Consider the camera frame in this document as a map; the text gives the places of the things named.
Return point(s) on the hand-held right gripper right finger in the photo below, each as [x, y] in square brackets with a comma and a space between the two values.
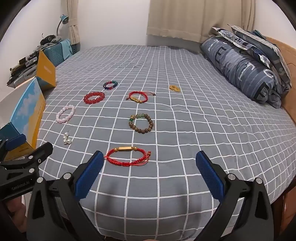
[209, 176]

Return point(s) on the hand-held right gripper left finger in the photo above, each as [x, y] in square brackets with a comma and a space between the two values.
[89, 176]

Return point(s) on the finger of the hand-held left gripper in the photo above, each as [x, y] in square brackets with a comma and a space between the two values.
[40, 151]
[15, 140]

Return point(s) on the sky print jewelry box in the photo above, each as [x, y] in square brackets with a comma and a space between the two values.
[27, 111]

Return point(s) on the person's left hand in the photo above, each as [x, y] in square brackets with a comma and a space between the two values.
[15, 209]

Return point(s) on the white pearl cluster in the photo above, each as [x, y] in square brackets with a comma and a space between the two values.
[67, 139]

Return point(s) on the grey grid bedsheet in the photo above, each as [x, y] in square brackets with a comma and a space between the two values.
[185, 139]

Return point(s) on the pile of dark desk items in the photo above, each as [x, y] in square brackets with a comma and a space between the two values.
[23, 69]

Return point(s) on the yellow cardboard box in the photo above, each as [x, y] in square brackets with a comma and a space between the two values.
[46, 69]

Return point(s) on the teal ribbed suitcase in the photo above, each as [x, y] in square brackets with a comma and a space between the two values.
[54, 55]

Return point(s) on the teal cloth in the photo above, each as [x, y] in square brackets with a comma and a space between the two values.
[67, 47]

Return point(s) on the dark clothes and headphones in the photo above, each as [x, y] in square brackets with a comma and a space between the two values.
[48, 39]

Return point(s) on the dark blue storage bin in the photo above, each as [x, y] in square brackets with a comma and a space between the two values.
[75, 48]

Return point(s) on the grey camouflage pillow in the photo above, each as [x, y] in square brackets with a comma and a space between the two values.
[242, 69]

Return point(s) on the wooden headboard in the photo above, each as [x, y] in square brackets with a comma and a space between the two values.
[291, 97]

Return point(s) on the blue desk lamp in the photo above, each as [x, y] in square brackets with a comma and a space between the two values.
[64, 19]

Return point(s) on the narrow beige curtain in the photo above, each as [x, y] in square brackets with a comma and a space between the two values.
[72, 23]

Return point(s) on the pale patterned pillow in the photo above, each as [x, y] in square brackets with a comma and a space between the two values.
[231, 34]

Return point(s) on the wide beige curtain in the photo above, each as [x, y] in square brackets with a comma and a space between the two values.
[185, 16]

